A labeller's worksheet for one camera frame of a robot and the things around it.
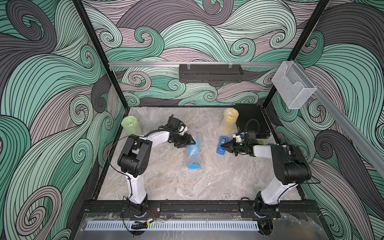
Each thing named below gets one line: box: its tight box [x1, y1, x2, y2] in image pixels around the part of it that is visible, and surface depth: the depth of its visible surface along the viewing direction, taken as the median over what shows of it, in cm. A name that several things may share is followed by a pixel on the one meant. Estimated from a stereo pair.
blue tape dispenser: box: [216, 135, 229, 156], surface depth 95 cm
